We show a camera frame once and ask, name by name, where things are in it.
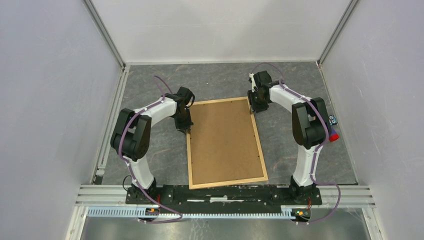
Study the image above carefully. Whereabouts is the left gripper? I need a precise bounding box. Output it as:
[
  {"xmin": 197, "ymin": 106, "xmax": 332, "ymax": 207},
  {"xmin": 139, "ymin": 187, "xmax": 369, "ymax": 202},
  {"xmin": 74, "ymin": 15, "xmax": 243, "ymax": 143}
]
[{"xmin": 173, "ymin": 108, "xmax": 194, "ymax": 135}]

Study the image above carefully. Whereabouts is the brown backing board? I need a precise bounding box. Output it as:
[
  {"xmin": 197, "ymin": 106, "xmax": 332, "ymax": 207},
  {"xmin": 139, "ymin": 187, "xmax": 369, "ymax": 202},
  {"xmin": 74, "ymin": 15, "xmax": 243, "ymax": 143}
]
[{"xmin": 188, "ymin": 99, "xmax": 266, "ymax": 186}]

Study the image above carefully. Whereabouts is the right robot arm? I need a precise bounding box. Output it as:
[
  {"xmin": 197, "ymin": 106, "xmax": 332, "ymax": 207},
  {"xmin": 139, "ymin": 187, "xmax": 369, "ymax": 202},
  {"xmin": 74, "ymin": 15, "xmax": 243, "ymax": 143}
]
[{"xmin": 247, "ymin": 71, "xmax": 331, "ymax": 204}]

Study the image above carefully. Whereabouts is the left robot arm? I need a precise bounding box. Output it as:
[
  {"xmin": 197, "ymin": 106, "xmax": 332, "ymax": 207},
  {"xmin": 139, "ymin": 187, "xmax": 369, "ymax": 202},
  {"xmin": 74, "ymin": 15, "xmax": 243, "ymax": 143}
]
[{"xmin": 110, "ymin": 87, "xmax": 195, "ymax": 204}]

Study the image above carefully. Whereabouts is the black blue toy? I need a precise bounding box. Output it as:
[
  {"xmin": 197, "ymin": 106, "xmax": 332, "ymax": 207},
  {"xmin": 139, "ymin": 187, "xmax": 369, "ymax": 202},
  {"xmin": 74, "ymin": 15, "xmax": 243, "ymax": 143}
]
[{"xmin": 328, "ymin": 114, "xmax": 338, "ymax": 126}]

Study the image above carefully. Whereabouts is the red purple block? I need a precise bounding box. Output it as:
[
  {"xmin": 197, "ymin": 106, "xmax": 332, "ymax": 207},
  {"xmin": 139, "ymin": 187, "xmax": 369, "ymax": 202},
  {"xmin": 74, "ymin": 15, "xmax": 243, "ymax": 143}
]
[{"xmin": 328, "ymin": 133, "xmax": 340, "ymax": 143}]

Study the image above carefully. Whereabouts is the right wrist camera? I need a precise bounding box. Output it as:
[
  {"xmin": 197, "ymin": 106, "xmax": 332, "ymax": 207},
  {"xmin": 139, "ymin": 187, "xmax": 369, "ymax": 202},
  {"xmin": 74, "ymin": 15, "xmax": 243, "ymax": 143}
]
[{"xmin": 249, "ymin": 73, "xmax": 257, "ymax": 93}]

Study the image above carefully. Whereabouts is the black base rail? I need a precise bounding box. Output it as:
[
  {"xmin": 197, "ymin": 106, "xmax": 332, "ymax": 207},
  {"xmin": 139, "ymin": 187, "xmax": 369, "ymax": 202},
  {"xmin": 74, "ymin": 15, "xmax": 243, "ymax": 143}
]
[{"xmin": 125, "ymin": 185, "xmax": 323, "ymax": 216}]

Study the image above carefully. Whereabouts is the white slotted cable duct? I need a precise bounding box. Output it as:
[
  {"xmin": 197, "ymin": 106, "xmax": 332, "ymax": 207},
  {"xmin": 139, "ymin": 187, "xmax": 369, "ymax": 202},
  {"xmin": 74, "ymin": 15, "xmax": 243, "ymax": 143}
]
[{"xmin": 86, "ymin": 206, "xmax": 308, "ymax": 221}]

